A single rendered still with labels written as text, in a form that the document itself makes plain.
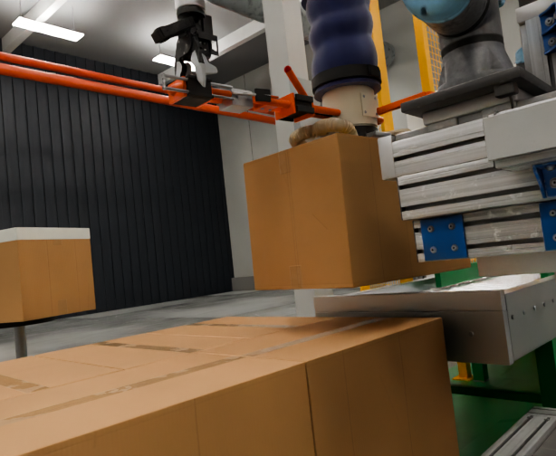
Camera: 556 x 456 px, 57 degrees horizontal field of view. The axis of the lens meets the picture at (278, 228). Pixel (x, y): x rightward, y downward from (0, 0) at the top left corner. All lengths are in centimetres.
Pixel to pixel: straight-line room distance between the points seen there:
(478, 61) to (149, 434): 86
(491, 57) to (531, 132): 25
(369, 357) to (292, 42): 221
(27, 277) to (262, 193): 125
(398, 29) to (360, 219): 1123
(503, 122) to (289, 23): 240
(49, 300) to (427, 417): 169
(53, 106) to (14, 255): 1085
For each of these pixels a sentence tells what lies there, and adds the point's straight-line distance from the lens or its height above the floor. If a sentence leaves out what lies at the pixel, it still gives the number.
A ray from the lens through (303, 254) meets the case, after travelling 142.
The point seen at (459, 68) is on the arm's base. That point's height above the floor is 108.
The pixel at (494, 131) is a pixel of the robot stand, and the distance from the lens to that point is 88.
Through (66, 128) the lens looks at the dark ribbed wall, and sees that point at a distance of 1315.
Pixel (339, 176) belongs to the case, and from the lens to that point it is 132.
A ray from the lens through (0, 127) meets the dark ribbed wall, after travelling 1257.
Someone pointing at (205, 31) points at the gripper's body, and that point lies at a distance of 140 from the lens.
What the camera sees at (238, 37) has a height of 600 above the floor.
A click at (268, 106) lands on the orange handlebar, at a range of 145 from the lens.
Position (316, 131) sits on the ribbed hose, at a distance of 156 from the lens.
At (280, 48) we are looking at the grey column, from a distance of 312.
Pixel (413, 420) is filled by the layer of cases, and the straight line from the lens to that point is 145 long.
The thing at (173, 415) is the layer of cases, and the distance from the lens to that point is 90.
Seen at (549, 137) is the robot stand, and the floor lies 90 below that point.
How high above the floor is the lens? 76
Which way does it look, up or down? 4 degrees up
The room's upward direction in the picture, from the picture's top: 6 degrees counter-clockwise
